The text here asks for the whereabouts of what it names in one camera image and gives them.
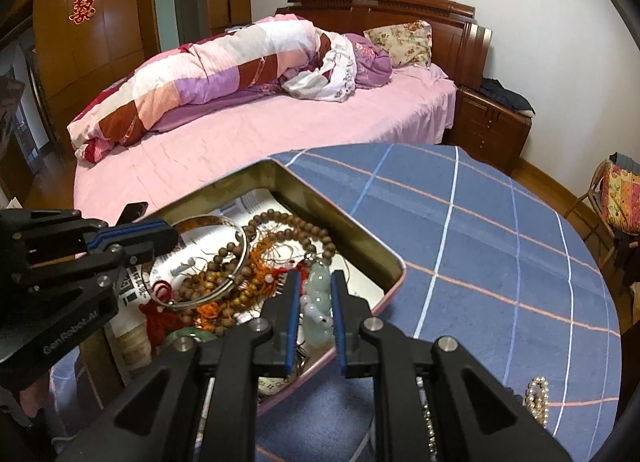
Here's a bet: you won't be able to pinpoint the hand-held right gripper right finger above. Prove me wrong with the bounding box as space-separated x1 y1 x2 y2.
330 269 573 462

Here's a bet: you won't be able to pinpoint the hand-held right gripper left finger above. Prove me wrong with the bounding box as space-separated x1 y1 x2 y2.
57 269 303 462

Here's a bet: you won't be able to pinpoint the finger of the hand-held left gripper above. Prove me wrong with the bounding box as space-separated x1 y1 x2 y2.
84 218 179 269
117 201 150 226

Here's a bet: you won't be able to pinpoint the pale jade pendant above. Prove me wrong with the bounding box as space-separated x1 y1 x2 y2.
299 259 335 346

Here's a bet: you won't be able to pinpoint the wooden bead necklace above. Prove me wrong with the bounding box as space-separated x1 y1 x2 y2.
170 209 336 334

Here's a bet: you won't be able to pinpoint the silver bangle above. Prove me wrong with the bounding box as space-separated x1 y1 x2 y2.
141 214 251 312

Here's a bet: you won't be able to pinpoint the red knotted tassel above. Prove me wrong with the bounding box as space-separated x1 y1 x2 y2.
139 279 174 351

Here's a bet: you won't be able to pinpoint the green jade bangle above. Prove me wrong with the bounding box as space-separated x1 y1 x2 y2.
165 326 221 346

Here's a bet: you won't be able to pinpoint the pink tin box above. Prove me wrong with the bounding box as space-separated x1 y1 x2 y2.
80 158 407 418

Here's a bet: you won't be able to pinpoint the person's left hand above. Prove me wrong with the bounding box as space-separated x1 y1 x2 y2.
20 374 52 419

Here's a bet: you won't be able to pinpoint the grey pearl bead strand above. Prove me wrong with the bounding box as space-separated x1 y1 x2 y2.
421 382 439 462

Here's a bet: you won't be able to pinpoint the wooden wardrobe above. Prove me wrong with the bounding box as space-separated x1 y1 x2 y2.
0 0 251 203

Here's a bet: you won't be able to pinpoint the blue plaid tablecloth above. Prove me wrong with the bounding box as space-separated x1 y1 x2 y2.
50 143 624 462

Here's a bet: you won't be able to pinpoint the pink patchwork quilt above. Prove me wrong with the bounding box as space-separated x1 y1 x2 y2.
66 13 333 164

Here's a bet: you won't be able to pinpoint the bed with pink sheet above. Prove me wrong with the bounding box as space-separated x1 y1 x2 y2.
72 62 458 223

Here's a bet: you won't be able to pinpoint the red paper wardrobe decoration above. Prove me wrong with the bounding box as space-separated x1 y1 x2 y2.
70 0 99 27

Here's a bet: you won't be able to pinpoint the white floral cloth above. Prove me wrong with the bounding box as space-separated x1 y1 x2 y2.
280 34 359 104

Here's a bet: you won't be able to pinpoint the wooden nightstand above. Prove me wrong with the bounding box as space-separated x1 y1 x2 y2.
445 86 534 176

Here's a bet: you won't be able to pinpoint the purple floral quilt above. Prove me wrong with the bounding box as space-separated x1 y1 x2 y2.
150 32 394 133

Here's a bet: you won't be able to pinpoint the wooden chair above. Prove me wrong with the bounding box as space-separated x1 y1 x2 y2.
565 157 640 288

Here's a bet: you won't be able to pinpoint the dark folded clothes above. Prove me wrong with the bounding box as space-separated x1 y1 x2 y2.
477 78 536 117

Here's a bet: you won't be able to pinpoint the floral pillow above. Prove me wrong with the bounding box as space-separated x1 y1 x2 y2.
363 20 434 69

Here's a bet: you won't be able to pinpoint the dark clothes on chair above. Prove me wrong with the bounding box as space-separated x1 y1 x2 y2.
612 227 640 288

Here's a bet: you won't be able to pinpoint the wooden headboard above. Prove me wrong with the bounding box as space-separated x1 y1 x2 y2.
275 0 493 90

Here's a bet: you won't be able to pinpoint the colourful patchwork cushion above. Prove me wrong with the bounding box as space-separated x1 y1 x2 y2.
600 162 640 236

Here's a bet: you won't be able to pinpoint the white pearl necklace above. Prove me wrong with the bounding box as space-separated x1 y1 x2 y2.
522 376 551 428

